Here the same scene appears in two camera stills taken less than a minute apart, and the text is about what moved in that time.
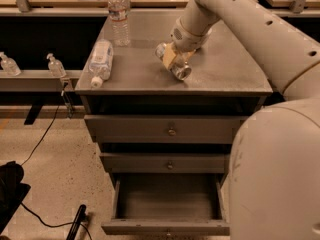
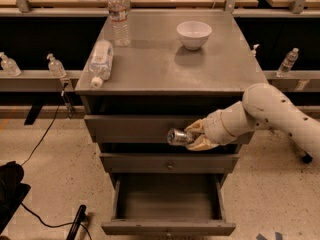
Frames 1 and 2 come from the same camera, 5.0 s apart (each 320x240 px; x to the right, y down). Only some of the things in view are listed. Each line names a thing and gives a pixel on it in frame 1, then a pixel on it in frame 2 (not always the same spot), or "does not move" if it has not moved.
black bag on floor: x=12 y=190 does not move
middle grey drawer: x=166 y=162 does not move
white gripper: x=187 y=39 -> x=213 y=128
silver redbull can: x=179 y=68 -> x=177 y=137
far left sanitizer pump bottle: x=9 y=66 does not move
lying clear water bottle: x=101 y=62 does not move
